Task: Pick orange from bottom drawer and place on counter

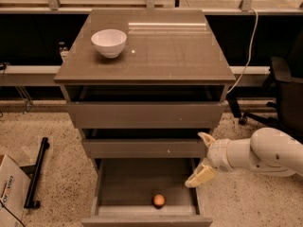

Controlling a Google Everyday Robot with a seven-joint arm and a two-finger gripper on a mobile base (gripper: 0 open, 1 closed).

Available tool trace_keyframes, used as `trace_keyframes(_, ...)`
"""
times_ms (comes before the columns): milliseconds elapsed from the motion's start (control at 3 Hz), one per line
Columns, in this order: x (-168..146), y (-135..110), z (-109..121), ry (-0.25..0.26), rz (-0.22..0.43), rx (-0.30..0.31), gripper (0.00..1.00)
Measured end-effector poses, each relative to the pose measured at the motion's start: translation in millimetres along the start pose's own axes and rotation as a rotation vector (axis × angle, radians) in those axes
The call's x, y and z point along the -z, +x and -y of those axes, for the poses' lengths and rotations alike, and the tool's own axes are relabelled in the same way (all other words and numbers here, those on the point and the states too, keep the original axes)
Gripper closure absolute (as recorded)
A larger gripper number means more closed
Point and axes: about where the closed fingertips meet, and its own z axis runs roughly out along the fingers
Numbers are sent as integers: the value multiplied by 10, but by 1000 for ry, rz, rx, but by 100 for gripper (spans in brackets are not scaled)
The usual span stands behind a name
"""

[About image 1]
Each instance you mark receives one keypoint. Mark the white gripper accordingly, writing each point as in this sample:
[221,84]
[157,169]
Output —
[218,153]

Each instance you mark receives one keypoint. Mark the orange fruit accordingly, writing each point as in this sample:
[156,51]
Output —
[158,200]

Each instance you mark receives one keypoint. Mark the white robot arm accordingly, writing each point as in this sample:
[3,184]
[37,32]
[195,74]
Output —
[268,151]

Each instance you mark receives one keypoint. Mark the grey middle drawer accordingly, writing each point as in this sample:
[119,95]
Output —
[144,143]

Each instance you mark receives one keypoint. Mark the grey drawer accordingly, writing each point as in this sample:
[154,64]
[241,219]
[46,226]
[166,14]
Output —
[145,115]
[144,143]
[126,187]

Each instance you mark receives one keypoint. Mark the grey top drawer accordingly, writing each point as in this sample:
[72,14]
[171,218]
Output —
[145,115]

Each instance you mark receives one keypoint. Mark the grey bottom drawer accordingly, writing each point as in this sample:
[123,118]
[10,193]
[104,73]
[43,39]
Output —
[126,187]

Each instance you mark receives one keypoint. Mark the grey drawer cabinet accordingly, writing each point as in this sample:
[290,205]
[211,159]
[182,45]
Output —
[171,55]

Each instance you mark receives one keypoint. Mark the black office chair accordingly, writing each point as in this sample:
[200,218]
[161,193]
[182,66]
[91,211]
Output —
[286,75]

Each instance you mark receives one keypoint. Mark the white ceramic bowl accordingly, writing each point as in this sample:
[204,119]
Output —
[109,42]

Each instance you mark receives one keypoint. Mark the black metal bar stand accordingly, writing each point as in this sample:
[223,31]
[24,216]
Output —
[33,172]

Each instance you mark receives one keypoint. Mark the small bottle behind cabinet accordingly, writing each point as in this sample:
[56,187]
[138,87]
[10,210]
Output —
[63,49]

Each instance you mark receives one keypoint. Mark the cardboard box with print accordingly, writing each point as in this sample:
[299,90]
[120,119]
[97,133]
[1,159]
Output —
[14,184]

